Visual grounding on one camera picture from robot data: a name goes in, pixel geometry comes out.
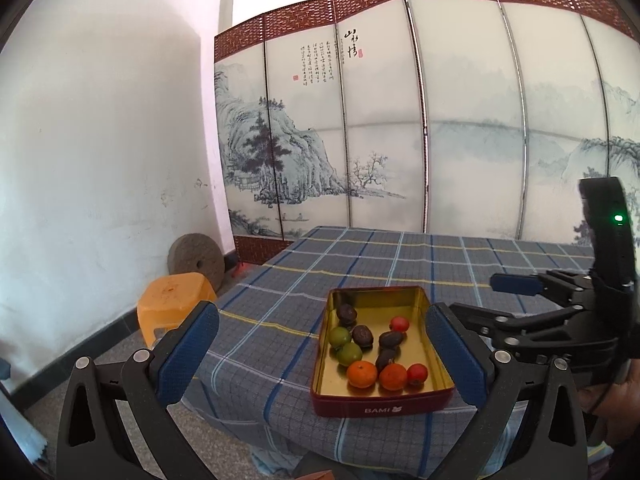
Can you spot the dark brown passion fruit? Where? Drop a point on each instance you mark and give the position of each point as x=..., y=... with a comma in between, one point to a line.
x=390, y=340
x=362, y=337

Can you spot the painted folding screen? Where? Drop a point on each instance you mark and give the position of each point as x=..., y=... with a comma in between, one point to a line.
x=450, y=117

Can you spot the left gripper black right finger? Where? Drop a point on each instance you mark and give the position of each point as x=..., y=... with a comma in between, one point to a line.
x=551, y=440

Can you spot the orange plastic stool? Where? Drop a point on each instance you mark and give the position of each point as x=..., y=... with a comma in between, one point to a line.
x=167, y=301

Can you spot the person right hand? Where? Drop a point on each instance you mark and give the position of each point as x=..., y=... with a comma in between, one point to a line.
x=620, y=410

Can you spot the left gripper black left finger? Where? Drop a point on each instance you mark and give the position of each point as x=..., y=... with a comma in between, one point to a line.
x=93, y=442

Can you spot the round stone millstone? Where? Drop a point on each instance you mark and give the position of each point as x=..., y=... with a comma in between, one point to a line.
x=197, y=252

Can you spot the red gold toffee tin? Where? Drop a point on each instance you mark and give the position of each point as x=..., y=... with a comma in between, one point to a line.
x=374, y=357

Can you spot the green fruit in tin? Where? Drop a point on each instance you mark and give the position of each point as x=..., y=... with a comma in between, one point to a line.
x=338, y=337

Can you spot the red orange small fruit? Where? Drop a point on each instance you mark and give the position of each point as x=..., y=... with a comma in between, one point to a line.
x=399, y=324

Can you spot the red tomato fruit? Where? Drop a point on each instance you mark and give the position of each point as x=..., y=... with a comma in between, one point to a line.
x=417, y=375

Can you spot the orange tangerine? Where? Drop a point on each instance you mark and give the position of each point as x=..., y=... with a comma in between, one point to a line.
x=362, y=374
x=393, y=377

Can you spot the green round fruit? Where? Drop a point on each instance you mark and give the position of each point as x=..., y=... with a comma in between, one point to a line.
x=348, y=354

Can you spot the dark fruit in tin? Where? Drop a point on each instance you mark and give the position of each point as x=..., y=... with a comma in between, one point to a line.
x=346, y=315

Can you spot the small dark brown fruit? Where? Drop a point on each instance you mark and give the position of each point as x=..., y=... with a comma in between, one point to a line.
x=386, y=356

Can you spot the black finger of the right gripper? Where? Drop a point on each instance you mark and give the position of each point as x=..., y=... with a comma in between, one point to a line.
x=516, y=284
x=527, y=334

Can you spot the grey plaid tablecloth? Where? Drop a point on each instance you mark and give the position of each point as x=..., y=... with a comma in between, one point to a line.
x=254, y=382

